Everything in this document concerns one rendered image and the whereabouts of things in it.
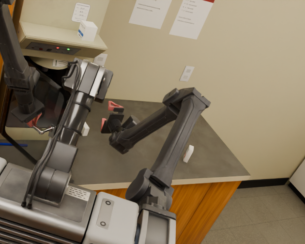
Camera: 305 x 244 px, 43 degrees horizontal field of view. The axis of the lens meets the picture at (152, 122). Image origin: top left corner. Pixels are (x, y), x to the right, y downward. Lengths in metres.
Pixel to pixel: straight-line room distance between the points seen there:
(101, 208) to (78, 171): 0.97
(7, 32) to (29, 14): 0.39
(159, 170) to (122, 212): 0.25
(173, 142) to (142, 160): 0.91
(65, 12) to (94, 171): 0.71
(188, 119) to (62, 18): 0.69
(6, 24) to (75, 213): 0.58
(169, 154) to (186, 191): 1.10
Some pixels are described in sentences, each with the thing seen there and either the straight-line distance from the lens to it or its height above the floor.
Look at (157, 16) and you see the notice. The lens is 2.27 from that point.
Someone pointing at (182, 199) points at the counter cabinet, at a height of 0.74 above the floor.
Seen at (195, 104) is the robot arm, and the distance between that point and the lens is 1.19.
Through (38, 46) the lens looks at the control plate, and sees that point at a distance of 1.54.
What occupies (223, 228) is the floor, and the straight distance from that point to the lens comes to 3.42.
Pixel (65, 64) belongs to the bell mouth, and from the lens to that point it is 1.73.
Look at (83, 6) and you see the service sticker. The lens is 1.59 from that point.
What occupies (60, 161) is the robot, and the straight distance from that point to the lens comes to 0.78.
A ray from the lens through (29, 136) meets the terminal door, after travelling 1.65.
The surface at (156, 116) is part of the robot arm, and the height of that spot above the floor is 1.45.
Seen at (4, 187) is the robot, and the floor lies 1.53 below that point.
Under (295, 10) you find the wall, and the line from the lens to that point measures 2.89.
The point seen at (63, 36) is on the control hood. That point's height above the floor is 1.51.
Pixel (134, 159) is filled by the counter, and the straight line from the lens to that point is 1.98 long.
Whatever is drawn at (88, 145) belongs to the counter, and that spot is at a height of 0.94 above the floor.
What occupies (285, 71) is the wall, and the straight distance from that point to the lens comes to 3.18.
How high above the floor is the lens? 2.11
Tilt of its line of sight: 30 degrees down
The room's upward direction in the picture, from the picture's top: 24 degrees clockwise
